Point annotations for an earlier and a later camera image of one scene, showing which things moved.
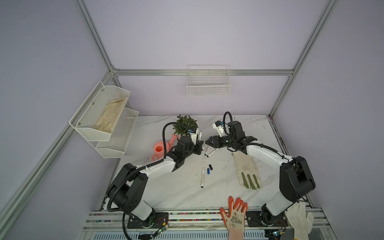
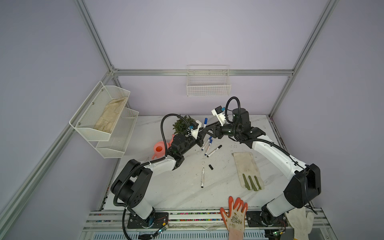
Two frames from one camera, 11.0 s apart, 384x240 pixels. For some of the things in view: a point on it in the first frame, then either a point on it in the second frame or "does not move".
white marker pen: x=207 y=151 does not move
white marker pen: x=212 y=152 does not move
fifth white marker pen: x=202 y=179 does not move
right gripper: x=214 y=141 → x=216 y=130
